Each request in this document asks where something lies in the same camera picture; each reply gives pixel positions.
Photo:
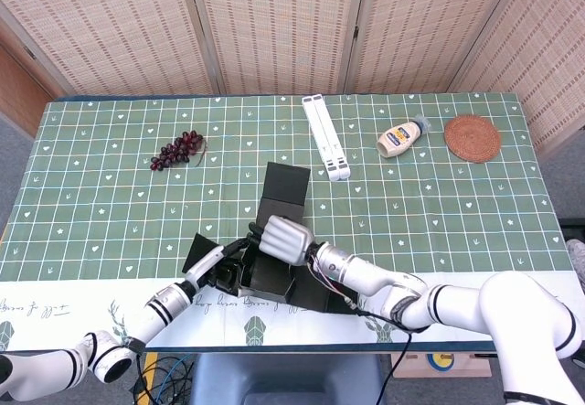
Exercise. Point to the woven bamboo folding screen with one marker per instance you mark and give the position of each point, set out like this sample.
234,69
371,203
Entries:
274,25

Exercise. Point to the grey pink shoe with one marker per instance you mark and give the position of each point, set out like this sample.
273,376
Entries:
577,258

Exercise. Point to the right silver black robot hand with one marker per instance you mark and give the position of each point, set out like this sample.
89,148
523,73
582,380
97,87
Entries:
285,240

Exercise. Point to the round brown woven coaster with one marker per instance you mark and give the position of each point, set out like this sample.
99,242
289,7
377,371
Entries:
473,139

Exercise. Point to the dark red grape bunch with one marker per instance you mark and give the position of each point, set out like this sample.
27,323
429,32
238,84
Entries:
176,151

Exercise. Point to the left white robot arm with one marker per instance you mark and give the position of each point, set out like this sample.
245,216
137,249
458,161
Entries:
160,309

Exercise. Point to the black foldable cardboard box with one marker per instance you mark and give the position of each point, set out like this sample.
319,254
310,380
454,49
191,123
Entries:
285,185

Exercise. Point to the white folding stand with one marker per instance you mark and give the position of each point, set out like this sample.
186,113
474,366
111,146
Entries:
326,137

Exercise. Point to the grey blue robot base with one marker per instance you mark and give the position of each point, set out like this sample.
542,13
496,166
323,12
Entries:
283,377

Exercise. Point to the orange brown wooden door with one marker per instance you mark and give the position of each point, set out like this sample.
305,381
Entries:
18,89

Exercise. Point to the cream mayonnaise squeeze bottle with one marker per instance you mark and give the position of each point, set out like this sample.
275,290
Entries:
397,140

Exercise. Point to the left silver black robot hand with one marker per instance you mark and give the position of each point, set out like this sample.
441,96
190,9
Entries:
205,265

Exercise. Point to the green grid deer tablecloth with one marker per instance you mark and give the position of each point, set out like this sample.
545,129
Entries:
114,195

